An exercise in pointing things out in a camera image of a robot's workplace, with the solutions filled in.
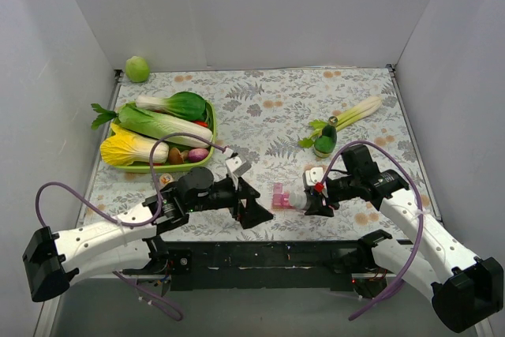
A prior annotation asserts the small orange capped jar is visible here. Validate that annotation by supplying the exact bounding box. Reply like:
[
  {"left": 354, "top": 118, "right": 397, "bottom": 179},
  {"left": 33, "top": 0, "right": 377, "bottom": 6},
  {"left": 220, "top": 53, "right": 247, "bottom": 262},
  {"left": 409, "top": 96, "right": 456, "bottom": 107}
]
[{"left": 159, "top": 173, "right": 174, "bottom": 187}]

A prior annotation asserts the floral table mat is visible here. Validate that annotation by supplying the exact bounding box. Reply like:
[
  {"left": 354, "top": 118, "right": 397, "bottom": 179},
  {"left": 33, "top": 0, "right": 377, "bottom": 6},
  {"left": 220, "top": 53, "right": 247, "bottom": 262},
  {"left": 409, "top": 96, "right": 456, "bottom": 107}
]
[{"left": 103, "top": 68, "right": 438, "bottom": 242}]

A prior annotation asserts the white pill bottle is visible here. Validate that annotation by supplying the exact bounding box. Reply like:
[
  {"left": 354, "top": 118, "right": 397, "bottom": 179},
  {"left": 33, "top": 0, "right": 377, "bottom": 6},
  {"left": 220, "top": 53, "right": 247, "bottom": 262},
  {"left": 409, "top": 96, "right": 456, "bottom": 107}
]
[{"left": 288, "top": 193, "right": 310, "bottom": 211}]

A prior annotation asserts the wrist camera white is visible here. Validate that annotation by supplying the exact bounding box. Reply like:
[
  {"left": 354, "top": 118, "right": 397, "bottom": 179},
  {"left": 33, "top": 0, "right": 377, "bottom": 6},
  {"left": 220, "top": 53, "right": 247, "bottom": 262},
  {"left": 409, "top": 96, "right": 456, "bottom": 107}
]
[
  {"left": 225, "top": 155, "right": 252, "bottom": 178},
  {"left": 302, "top": 167, "right": 326, "bottom": 188}
]

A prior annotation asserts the celery stalk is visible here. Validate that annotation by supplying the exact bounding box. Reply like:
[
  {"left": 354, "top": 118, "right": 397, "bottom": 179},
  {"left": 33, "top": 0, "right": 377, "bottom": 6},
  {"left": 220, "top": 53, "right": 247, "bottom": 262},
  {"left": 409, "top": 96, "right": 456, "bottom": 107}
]
[{"left": 298, "top": 96, "right": 382, "bottom": 148}]

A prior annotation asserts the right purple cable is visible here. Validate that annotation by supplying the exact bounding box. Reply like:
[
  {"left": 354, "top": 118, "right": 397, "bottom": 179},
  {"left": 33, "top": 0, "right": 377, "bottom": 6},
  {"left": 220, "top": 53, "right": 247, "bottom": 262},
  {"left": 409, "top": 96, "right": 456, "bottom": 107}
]
[{"left": 321, "top": 140, "right": 425, "bottom": 321}]

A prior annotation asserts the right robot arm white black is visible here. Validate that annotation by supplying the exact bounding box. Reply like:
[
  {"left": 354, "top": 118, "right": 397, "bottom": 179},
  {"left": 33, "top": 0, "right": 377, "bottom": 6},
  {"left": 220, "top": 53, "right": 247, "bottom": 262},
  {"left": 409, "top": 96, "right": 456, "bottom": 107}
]
[{"left": 289, "top": 140, "right": 504, "bottom": 333}]

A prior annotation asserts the green plastic tray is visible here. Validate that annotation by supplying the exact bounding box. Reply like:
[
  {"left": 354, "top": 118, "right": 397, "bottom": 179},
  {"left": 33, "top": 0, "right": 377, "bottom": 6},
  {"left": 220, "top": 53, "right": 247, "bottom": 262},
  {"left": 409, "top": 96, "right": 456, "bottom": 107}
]
[{"left": 111, "top": 103, "right": 216, "bottom": 173}]

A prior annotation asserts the aluminium frame rail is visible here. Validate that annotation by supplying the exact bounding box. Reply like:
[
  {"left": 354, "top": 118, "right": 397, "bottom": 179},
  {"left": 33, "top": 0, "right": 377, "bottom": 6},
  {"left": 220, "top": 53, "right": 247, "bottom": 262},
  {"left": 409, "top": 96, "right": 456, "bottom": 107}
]
[{"left": 33, "top": 245, "right": 131, "bottom": 337}]

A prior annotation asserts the yellow napa cabbage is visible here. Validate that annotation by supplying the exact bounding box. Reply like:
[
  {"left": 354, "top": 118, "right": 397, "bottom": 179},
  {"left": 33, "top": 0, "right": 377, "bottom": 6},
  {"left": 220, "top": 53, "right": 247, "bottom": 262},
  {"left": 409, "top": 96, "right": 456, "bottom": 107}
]
[{"left": 99, "top": 124, "right": 156, "bottom": 167}]

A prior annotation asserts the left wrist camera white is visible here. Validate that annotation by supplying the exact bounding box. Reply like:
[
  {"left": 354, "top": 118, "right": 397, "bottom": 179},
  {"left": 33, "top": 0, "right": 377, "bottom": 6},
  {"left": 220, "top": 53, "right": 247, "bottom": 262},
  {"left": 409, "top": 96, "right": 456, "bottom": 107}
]
[{"left": 225, "top": 155, "right": 252, "bottom": 178}]

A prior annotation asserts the round green cabbage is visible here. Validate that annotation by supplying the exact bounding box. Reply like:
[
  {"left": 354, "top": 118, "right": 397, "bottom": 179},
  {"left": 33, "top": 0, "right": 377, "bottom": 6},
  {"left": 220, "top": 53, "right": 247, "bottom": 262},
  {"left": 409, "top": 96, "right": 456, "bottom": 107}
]
[{"left": 125, "top": 56, "right": 151, "bottom": 83}]

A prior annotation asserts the purple cable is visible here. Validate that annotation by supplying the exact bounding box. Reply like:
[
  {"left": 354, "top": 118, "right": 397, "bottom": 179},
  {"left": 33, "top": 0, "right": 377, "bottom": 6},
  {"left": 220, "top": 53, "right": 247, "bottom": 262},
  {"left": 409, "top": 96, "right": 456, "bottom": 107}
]
[
  {"left": 321, "top": 140, "right": 425, "bottom": 321},
  {"left": 35, "top": 131, "right": 234, "bottom": 322}
]

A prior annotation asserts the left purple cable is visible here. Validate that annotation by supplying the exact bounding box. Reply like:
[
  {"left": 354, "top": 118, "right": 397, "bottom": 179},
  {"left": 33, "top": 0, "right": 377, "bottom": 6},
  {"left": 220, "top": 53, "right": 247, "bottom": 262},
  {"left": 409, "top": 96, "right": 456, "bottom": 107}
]
[{"left": 35, "top": 131, "right": 234, "bottom": 322}]

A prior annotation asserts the purple onion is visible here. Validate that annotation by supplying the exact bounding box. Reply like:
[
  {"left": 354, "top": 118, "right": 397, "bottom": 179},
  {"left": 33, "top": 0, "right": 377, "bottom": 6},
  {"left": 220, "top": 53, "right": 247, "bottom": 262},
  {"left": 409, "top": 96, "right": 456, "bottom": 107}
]
[{"left": 187, "top": 148, "right": 209, "bottom": 163}]

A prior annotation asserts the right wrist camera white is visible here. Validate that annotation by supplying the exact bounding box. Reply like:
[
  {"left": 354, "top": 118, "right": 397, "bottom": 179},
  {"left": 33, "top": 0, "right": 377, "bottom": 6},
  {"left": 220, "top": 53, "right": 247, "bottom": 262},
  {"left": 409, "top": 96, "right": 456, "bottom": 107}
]
[{"left": 302, "top": 167, "right": 326, "bottom": 188}]

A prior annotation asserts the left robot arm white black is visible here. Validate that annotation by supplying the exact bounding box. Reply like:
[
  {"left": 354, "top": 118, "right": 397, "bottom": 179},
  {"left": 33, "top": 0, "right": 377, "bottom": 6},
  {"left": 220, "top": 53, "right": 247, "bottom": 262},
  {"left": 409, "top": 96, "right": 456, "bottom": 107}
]
[{"left": 22, "top": 167, "right": 273, "bottom": 302}]

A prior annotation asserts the pink weekly pill organizer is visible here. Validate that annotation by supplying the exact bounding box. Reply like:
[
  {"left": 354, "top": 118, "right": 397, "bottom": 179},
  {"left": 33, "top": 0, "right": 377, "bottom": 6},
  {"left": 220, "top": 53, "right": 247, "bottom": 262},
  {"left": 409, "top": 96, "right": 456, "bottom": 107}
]
[{"left": 271, "top": 182, "right": 292, "bottom": 210}]

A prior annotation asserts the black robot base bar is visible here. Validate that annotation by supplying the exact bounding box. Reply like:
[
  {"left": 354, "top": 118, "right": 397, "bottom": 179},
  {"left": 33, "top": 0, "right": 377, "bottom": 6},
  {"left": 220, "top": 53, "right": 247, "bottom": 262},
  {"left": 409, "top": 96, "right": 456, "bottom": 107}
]
[{"left": 123, "top": 237, "right": 394, "bottom": 298}]

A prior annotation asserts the brown mushroom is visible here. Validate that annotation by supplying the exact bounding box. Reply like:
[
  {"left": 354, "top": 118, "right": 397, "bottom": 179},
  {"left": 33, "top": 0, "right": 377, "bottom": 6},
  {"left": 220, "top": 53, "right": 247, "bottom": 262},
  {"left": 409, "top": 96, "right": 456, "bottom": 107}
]
[{"left": 167, "top": 147, "right": 189, "bottom": 165}]

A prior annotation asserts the red chili pepper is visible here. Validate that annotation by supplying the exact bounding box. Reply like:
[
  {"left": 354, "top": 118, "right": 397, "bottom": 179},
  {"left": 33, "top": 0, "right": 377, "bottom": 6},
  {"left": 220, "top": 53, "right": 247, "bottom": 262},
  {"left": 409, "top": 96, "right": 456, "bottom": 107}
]
[{"left": 193, "top": 121, "right": 210, "bottom": 129}]

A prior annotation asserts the green napa cabbage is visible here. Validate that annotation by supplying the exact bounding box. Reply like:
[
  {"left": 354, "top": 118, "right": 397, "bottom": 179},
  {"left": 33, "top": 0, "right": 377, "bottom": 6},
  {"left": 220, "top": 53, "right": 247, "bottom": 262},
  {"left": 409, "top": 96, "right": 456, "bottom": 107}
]
[{"left": 116, "top": 102, "right": 214, "bottom": 148}]

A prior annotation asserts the bok choy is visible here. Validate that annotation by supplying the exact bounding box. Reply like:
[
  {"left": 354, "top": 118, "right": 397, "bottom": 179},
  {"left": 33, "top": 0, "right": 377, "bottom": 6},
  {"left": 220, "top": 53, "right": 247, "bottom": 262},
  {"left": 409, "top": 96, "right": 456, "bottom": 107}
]
[{"left": 135, "top": 92, "right": 207, "bottom": 122}]

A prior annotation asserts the green glass bottle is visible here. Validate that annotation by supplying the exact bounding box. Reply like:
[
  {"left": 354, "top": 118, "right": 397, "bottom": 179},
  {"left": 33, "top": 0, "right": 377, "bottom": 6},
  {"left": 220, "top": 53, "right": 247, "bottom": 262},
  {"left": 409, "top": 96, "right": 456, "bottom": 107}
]
[{"left": 312, "top": 116, "right": 338, "bottom": 158}]

